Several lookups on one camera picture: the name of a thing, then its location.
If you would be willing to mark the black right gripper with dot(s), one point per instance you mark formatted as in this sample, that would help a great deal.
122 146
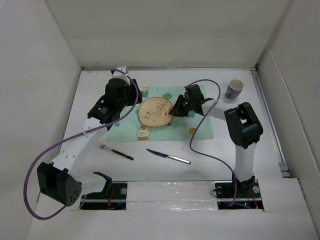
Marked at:
176 110

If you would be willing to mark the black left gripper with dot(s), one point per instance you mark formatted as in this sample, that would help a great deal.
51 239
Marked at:
132 89

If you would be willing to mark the beige patterned plate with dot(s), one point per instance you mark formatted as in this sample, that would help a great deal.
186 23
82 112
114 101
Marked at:
154 112

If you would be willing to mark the steak knife black blade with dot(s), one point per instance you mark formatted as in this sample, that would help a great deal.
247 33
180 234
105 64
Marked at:
163 155

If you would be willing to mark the purple ceramic cup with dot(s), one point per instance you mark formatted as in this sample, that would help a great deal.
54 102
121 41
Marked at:
234 89

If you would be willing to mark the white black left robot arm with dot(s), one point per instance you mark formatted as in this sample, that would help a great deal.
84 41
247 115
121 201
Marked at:
60 179

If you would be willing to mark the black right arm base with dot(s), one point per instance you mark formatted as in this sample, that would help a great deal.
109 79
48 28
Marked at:
235 195

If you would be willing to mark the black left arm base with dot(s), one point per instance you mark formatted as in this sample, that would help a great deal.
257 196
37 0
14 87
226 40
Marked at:
102 193

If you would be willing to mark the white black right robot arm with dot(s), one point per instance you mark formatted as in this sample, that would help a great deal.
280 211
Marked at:
243 126

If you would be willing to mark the silver fork black handle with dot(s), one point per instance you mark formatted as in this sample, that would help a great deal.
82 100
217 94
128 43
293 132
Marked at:
106 148

